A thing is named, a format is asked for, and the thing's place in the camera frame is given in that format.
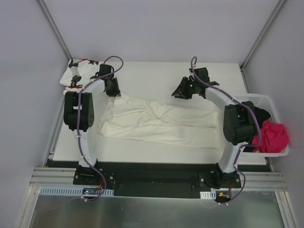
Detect pink garment in basket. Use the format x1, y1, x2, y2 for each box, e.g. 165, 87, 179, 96
258, 120, 289, 153

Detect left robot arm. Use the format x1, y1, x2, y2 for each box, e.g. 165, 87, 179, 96
64, 63, 121, 168

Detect black garment in basket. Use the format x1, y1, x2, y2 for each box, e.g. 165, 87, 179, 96
244, 107, 271, 152

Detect right white cable duct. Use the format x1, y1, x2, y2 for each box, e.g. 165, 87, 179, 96
199, 190, 217, 200

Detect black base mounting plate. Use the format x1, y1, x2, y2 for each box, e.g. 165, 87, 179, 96
73, 162, 241, 199

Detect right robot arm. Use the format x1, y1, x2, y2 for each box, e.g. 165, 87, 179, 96
171, 67, 261, 188

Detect white cable duct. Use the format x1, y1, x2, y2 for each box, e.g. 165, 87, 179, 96
199, 190, 217, 200
40, 187, 114, 197

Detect right aluminium frame post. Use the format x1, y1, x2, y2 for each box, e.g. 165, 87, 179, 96
240, 0, 287, 72

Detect left aluminium frame post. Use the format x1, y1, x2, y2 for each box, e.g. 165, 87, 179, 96
36, 0, 72, 60

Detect left white cable duct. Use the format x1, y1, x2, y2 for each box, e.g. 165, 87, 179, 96
40, 187, 114, 197

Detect white black patterned folded shirt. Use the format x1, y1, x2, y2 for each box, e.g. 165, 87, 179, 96
60, 58, 101, 88

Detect cream white t shirt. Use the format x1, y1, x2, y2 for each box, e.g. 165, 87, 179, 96
98, 94, 219, 149

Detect white plastic laundry basket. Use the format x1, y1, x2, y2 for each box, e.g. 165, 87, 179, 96
235, 94, 289, 157

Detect aluminium frame post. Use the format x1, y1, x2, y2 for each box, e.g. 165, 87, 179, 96
240, 0, 287, 72
36, 0, 72, 60

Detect red white folded shirt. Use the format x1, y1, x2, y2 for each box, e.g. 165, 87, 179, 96
63, 86, 82, 95

